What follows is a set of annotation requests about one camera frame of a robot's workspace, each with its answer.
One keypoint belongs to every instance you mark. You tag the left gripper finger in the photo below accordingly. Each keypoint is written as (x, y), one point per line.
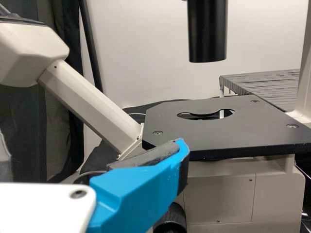
(136, 189)

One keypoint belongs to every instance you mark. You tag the cream microscope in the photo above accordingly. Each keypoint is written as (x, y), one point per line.
(218, 126)

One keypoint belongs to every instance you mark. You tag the black platform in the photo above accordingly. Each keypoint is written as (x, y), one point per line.
(267, 85)

